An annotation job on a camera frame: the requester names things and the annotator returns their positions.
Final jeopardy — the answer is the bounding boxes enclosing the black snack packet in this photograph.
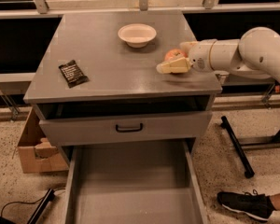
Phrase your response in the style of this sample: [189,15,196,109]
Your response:
[59,60,89,88]

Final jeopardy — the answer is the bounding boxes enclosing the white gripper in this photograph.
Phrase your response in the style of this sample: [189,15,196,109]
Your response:
[156,39,217,74]

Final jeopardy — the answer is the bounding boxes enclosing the white paper bowl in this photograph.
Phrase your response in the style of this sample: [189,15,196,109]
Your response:
[118,23,157,49]

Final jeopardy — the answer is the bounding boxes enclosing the black drawer handle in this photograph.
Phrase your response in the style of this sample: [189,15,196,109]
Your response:
[115,123,144,133]

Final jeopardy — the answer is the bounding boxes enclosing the black metal stand leg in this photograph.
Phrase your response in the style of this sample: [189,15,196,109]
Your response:
[220,116,280,178]

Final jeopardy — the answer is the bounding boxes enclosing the black sneaker shoe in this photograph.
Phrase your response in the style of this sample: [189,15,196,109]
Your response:
[217,191,274,222]

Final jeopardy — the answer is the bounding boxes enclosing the black cable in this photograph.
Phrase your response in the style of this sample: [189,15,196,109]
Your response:
[0,187,66,218]

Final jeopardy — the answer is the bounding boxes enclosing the red apple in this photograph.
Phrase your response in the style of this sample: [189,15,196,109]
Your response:
[164,49,188,61]

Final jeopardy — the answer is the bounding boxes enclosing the brown cardboard box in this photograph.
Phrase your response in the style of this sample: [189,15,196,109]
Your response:
[17,110,68,174]

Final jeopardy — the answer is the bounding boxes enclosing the grey open middle drawer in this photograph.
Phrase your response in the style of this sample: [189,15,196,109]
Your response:
[62,139,209,224]

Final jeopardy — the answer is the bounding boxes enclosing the grey top drawer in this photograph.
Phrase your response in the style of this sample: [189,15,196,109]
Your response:
[39,111,212,146]

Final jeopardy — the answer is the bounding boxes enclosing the grey drawer cabinet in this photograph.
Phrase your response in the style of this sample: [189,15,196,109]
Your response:
[22,9,223,166]

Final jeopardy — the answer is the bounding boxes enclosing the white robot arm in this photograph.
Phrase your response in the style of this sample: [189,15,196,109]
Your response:
[156,27,280,84]

